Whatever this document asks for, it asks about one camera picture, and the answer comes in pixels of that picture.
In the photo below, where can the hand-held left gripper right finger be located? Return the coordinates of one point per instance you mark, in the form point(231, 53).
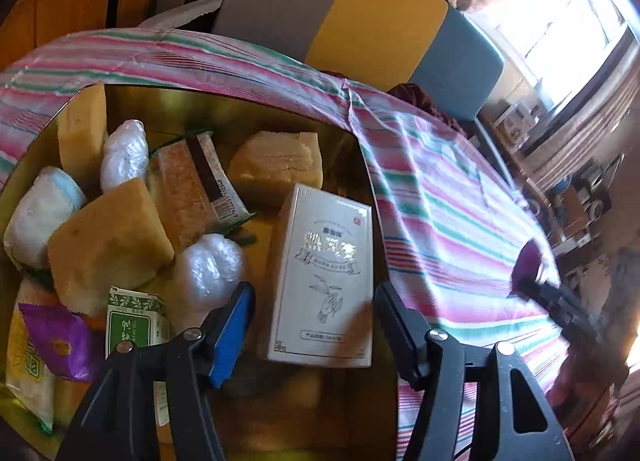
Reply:
point(397, 338)

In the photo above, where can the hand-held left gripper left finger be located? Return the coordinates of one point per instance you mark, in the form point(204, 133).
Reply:
point(232, 336)

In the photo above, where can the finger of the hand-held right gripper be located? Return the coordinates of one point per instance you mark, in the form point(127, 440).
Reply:
point(542, 293)

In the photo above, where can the purple snack packet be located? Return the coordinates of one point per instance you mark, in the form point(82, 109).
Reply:
point(527, 261)
point(60, 346)

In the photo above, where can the white plastic ball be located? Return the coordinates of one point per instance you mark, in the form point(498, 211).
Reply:
point(210, 271)
point(125, 156)

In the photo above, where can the small green carton box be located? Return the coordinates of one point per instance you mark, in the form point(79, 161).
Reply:
point(135, 321)

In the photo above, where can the pale cardboard carton box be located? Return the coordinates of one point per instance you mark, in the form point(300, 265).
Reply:
point(320, 266)

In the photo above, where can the clear snack packet green ends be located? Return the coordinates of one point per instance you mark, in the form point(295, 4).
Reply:
point(190, 191)
point(27, 386)

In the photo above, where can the yellow sponge block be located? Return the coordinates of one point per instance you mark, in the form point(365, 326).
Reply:
point(105, 246)
point(275, 166)
point(82, 136)

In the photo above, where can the white blue bun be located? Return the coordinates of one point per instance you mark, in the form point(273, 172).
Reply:
point(40, 216)

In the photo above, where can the gold metal tin box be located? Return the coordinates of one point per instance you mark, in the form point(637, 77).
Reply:
point(210, 108)

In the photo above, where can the brown cardboard box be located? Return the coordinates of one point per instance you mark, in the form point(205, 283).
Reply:
point(575, 211)

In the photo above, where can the pink green striped cloth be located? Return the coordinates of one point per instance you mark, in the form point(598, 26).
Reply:
point(440, 201)

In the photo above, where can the white boxes on sill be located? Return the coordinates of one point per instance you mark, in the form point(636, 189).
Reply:
point(515, 123)

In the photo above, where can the striped curtain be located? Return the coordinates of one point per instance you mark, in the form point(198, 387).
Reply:
point(590, 121)

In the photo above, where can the dark red cloth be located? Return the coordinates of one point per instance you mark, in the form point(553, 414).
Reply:
point(415, 96)

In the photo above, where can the grey yellow blue chair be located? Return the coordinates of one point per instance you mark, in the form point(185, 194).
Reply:
point(370, 21)

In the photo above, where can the white foam piece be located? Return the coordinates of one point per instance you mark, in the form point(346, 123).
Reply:
point(185, 11)

